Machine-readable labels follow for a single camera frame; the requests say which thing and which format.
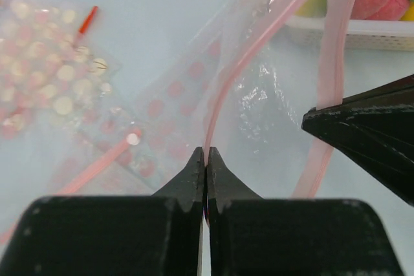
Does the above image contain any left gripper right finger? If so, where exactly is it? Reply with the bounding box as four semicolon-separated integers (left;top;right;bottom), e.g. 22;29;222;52
205;147;403;275

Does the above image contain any green yellow mango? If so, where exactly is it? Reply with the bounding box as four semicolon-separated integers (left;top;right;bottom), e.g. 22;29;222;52
294;0;327;18

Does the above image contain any white plastic fruit basket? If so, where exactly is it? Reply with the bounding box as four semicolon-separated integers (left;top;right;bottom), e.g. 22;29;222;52
285;16;413;52

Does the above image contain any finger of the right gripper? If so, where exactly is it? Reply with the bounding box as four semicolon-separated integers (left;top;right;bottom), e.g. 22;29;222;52
301;76;413;205

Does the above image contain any pile of dotted zip bags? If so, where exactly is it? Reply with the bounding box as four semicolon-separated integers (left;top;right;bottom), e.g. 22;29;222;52
1;0;140;140

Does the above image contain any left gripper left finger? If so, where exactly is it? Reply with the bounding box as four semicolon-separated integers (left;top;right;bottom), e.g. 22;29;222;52
1;147;204;275

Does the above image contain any clear pink-zip bag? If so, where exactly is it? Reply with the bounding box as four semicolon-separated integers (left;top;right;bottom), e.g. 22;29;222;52
52;0;354;198

